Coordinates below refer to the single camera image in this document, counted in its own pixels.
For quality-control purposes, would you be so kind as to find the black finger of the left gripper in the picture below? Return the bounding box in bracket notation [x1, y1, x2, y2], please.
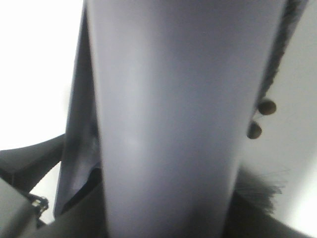
[0, 134, 65, 192]

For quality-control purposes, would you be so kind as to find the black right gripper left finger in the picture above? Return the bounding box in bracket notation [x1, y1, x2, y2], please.
[37, 169, 107, 238]

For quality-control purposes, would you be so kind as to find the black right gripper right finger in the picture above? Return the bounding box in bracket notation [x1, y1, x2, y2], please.
[222, 192, 309, 238]

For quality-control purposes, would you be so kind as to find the purple dustpan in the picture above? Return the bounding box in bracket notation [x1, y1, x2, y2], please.
[54, 16, 101, 217]

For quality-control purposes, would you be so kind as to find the purple hand brush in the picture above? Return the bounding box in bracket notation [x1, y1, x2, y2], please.
[85, 0, 307, 238]

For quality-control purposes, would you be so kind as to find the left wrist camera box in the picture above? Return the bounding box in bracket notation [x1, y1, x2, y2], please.
[0, 179, 49, 238]

